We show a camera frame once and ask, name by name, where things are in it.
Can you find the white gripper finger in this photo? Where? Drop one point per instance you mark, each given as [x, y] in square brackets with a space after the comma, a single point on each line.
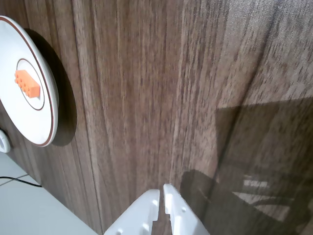
[141, 210]
[181, 215]

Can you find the orange lego block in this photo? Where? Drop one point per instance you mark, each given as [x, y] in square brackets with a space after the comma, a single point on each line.
[27, 83]

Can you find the white plate with brown rings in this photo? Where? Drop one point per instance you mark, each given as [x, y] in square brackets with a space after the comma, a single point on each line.
[24, 120]

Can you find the white round stand base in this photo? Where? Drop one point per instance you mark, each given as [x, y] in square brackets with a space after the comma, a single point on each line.
[4, 143]

